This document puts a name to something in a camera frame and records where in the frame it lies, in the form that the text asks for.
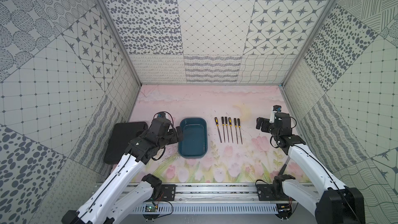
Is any teal plastic storage box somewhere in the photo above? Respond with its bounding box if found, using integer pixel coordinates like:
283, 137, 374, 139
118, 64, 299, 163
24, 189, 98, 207
178, 117, 208, 159

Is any file tool yellow black handle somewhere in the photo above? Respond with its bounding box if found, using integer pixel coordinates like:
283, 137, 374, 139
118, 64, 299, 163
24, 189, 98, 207
237, 118, 243, 144
224, 117, 230, 143
215, 117, 222, 143
228, 117, 234, 143
221, 117, 226, 143
234, 118, 239, 144

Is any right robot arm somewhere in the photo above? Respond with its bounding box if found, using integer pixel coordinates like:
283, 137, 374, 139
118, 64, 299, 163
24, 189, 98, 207
256, 105, 366, 224

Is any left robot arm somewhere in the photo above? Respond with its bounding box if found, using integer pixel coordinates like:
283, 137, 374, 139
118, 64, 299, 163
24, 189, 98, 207
61, 112, 183, 224

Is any black tool case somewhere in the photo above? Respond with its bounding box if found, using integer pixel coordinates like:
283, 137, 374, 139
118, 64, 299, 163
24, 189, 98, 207
104, 122, 148, 165

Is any green circuit board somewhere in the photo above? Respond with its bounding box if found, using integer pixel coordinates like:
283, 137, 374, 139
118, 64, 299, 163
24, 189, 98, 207
145, 204, 158, 213

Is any right controller board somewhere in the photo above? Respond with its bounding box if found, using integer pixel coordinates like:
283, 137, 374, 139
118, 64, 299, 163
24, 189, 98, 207
276, 204, 292, 220

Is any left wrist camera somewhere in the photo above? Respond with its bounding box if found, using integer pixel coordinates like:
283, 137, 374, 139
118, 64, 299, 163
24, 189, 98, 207
157, 112, 166, 118

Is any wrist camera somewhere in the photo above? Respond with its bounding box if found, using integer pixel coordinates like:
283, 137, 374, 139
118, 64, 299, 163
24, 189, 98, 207
269, 105, 282, 123
157, 112, 166, 118

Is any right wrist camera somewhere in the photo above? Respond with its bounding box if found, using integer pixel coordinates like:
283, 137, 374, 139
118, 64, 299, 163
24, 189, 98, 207
269, 105, 282, 123

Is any hammer with black handle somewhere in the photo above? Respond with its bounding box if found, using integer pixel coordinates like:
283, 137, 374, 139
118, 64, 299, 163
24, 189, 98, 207
278, 158, 290, 176

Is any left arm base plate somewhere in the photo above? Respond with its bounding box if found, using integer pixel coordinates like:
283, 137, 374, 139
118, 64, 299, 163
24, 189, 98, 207
152, 184, 176, 201

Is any aluminium rail frame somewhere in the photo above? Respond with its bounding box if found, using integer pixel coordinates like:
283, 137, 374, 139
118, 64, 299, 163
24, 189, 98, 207
124, 181, 321, 204

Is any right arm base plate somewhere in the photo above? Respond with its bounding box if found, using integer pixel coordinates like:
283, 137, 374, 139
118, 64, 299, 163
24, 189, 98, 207
256, 184, 290, 202

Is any white slotted cable duct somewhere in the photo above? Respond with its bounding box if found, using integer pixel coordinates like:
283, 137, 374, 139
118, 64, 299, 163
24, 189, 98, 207
131, 203, 277, 215

